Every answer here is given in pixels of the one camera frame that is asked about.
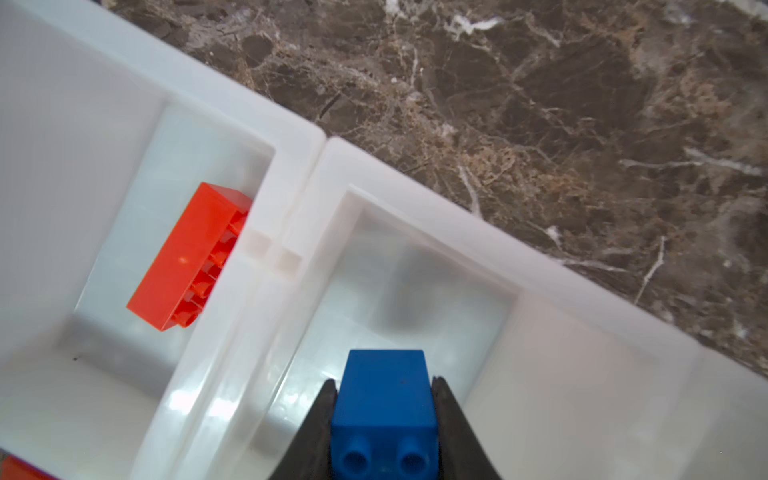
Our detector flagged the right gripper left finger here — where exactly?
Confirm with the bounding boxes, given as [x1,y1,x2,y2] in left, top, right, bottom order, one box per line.
[269,379,338,480]

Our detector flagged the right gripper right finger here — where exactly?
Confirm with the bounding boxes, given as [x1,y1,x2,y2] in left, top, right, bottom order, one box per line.
[431,377,501,480]

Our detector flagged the blue brick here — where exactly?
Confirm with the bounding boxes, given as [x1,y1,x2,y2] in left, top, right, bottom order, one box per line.
[330,349,439,479]

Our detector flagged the long red brick slanted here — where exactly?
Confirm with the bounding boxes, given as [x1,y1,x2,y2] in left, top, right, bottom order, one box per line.
[127,182,252,331]

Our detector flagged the white middle bin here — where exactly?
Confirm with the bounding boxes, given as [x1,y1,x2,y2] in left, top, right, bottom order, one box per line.
[128,136,703,480]

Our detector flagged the white bin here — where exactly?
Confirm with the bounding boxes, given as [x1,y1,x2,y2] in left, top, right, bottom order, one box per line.
[1,1,326,479]
[623,347,768,480]
[128,136,703,480]

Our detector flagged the white right bin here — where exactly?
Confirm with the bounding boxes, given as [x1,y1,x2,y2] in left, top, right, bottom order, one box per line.
[623,347,768,480]

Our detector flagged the red square brick rear left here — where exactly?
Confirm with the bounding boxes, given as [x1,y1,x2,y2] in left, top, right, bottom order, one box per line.
[1,456,56,480]

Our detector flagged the white left bin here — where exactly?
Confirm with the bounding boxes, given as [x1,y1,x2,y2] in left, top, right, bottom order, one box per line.
[1,1,326,479]

